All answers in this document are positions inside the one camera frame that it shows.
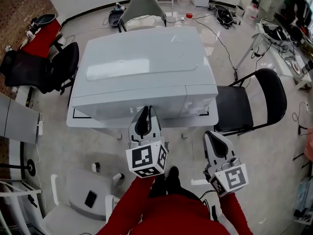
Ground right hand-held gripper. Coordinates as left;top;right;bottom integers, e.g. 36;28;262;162
202;130;249;198

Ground dark round pan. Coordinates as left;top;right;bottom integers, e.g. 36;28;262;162
33;13;57;26

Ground black folding chair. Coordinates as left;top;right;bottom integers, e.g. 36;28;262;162
214;68;288;137

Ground person's red top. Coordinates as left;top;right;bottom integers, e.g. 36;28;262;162
131;194;232;235

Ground dark round floor device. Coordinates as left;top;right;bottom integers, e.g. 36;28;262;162
108;8;127;29

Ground grey cabinet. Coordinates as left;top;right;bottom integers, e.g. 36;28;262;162
0;93;42;145

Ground black round base stand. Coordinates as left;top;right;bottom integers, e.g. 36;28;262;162
0;159;37;177

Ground blue packages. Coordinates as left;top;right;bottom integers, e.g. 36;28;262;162
293;177;313;225

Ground black office chair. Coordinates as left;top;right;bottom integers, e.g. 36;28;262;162
0;42;80;95

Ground white side desk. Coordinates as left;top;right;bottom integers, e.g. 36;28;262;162
234;18;313;91

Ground red mat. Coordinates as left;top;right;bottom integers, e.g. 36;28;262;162
20;18;62;59

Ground white perforated rail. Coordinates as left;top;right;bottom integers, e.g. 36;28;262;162
0;180;43;198

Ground red capped white jug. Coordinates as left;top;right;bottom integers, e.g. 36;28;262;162
245;4;260;24

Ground black cable with plug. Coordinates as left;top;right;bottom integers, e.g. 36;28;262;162
291;101;309;137

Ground white armchair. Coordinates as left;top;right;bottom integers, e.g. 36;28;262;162
40;167;126;235

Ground person's left forearm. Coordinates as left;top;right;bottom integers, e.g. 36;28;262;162
96;174;157;235

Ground bundle of black cables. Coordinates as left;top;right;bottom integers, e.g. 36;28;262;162
214;4;242;30

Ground grey shell chair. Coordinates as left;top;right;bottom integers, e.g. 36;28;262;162
117;0;168;33

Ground black phone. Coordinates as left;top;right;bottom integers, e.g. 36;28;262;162
84;190;98;209

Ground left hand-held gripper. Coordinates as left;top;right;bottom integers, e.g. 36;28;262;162
125;105;169;179

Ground long black floor cable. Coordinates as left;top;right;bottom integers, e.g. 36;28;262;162
195;18;240;81

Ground white table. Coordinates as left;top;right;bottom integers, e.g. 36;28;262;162
66;101;219;140

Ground person's right forearm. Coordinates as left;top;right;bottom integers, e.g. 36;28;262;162
218;191;254;235

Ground white microwave door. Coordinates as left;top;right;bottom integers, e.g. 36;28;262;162
71;85;188;121

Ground white power strip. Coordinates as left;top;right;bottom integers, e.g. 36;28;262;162
36;112;45;137

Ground red capped clear bottle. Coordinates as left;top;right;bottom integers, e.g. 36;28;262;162
182;12;197;27

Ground person's black legs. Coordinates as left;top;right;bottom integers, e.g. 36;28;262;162
148;166;200;202

